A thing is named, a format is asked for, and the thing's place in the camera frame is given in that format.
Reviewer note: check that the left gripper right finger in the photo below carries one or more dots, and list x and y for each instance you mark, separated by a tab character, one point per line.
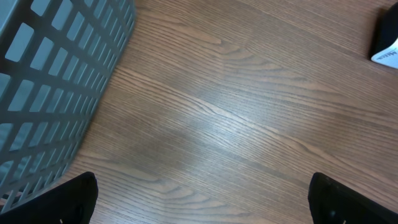
331	202

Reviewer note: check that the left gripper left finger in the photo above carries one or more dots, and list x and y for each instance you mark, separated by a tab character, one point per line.
73	202

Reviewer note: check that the white barcode scanner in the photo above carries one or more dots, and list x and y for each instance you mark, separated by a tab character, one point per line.
385	47

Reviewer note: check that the grey plastic basket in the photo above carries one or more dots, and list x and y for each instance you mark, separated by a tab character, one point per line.
57	57

